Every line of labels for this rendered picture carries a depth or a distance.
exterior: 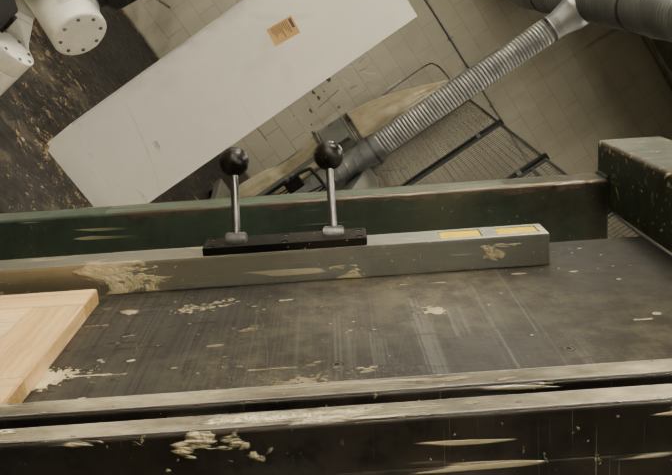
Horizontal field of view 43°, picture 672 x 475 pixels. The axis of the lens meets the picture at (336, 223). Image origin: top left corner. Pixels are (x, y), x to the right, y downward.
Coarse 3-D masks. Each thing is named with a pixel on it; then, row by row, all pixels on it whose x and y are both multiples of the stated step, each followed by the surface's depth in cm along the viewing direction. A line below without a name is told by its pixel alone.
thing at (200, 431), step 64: (320, 384) 58; (384, 384) 57; (448, 384) 57; (512, 384) 57; (576, 384) 57; (640, 384) 57; (0, 448) 53; (64, 448) 53; (128, 448) 53; (192, 448) 53; (256, 448) 53; (320, 448) 53; (384, 448) 53; (448, 448) 53; (512, 448) 53; (576, 448) 54; (640, 448) 54
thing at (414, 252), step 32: (64, 256) 108; (96, 256) 107; (128, 256) 106; (160, 256) 105; (192, 256) 104; (224, 256) 104; (256, 256) 104; (288, 256) 104; (320, 256) 104; (352, 256) 104; (384, 256) 104; (416, 256) 104; (448, 256) 104; (480, 256) 104; (512, 256) 105; (544, 256) 105; (0, 288) 104; (32, 288) 105; (64, 288) 105; (96, 288) 105; (128, 288) 105; (160, 288) 105; (192, 288) 105
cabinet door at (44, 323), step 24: (0, 312) 95; (24, 312) 95; (48, 312) 94; (72, 312) 93; (0, 336) 88; (24, 336) 87; (48, 336) 86; (72, 336) 91; (0, 360) 81; (24, 360) 80; (48, 360) 83; (0, 384) 75; (24, 384) 76
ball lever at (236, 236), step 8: (224, 152) 108; (232, 152) 107; (240, 152) 108; (224, 160) 107; (232, 160) 107; (240, 160) 107; (248, 160) 109; (224, 168) 108; (232, 168) 107; (240, 168) 108; (232, 176) 108; (232, 184) 108; (232, 192) 107; (232, 200) 107; (232, 208) 107; (232, 216) 107; (232, 224) 106; (232, 232) 106; (240, 232) 106; (232, 240) 105; (240, 240) 105
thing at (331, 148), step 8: (320, 144) 108; (328, 144) 108; (336, 144) 108; (320, 152) 107; (328, 152) 107; (336, 152) 107; (320, 160) 108; (328, 160) 107; (336, 160) 108; (328, 168) 108; (328, 176) 108; (328, 184) 108; (328, 192) 107; (328, 200) 107; (328, 208) 107; (336, 216) 107; (336, 224) 106; (328, 232) 105; (336, 232) 105
